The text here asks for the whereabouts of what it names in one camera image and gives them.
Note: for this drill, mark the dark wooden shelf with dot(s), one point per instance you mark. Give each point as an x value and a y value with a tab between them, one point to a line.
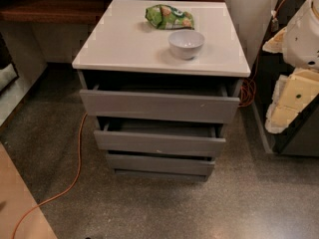
59	11

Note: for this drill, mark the grey top drawer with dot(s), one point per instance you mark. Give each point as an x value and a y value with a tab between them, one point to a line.
156	106

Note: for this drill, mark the white top grey drawer cabinet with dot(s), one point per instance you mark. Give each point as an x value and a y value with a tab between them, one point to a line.
126	53

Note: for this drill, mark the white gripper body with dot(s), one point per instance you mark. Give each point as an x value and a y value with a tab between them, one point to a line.
303	41

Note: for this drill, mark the grey bottom drawer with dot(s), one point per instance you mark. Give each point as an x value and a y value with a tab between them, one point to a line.
160	164

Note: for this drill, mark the green chip bag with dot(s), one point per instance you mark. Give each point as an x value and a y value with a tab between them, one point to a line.
166	17

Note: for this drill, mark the grey drawer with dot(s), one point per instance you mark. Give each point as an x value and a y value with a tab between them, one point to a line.
160	164
156	106
160	137

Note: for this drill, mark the dark cabinet on right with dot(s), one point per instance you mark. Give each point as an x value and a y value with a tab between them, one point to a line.
302	136

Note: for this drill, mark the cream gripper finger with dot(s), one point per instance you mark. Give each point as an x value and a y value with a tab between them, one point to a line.
275	44
291	95

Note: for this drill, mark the white bowl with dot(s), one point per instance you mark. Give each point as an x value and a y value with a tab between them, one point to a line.
185	44

